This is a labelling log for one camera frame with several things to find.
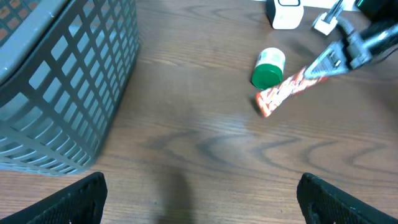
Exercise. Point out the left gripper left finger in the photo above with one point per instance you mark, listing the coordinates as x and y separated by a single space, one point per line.
82 202

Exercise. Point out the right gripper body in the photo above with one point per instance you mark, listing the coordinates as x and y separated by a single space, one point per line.
361 48

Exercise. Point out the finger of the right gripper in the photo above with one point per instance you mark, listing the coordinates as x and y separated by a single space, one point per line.
334 60

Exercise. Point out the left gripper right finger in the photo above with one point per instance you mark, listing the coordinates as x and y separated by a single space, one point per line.
321 203

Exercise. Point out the green lid white jar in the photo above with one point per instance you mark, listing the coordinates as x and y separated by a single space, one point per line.
269 68

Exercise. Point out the orange chocolate bar wrapper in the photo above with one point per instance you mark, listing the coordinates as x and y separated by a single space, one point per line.
268 100

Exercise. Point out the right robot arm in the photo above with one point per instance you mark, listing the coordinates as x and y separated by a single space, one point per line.
374 10

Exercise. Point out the white barcode scanner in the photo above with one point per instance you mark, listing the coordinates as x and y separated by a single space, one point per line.
284 14

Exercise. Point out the grey plastic shopping basket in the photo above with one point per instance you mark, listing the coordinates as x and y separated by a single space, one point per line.
64 69

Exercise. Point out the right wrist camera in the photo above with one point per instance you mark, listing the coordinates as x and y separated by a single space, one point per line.
323 26

